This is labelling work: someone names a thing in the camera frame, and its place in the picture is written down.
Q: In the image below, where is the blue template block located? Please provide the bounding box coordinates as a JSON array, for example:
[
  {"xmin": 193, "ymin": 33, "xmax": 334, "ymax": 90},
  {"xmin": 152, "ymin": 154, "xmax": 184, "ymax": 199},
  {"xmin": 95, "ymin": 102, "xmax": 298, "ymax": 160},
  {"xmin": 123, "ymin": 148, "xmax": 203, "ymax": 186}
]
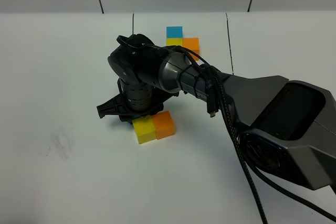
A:
[{"xmin": 166, "ymin": 26, "xmax": 183, "ymax": 38}]

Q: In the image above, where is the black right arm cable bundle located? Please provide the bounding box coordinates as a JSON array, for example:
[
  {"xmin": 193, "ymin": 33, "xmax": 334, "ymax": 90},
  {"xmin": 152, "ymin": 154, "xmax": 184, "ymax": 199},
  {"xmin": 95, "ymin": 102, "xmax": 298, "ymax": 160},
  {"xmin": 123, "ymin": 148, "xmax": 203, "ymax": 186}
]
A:
[{"xmin": 173, "ymin": 45, "xmax": 336, "ymax": 224}]

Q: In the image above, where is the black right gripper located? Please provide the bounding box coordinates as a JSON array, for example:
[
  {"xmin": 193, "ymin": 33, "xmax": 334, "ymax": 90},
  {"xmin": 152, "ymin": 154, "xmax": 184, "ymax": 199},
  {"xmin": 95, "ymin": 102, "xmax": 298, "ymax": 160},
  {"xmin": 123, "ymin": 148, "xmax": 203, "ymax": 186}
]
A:
[{"xmin": 97, "ymin": 78, "xmax": 179, "ymax": 123}]

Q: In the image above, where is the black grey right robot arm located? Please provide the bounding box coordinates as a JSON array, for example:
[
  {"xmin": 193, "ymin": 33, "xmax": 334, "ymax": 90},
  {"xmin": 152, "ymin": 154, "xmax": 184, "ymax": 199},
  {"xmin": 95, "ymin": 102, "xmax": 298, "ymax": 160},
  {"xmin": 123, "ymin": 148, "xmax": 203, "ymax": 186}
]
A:
[{"xmin": 97, "ymin": 34, "xmax": 335, "ymax": 190}]

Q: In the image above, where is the orange template block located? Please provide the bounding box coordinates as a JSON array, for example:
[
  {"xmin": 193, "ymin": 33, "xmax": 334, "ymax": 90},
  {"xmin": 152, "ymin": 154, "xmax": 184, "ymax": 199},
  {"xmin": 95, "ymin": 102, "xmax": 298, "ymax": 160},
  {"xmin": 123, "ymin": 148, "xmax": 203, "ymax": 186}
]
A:
[{"xmin": 182, "ymin": 38, "xmax": 200, "ymax": 55}]

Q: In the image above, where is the yellow template block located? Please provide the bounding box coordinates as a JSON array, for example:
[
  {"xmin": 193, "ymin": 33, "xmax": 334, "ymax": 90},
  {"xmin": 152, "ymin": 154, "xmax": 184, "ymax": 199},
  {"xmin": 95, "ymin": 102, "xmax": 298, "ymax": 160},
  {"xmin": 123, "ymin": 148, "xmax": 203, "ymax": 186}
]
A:
[{"xmin": 166, "ymin": 38, "xmax": 183, "ymax": 46}]

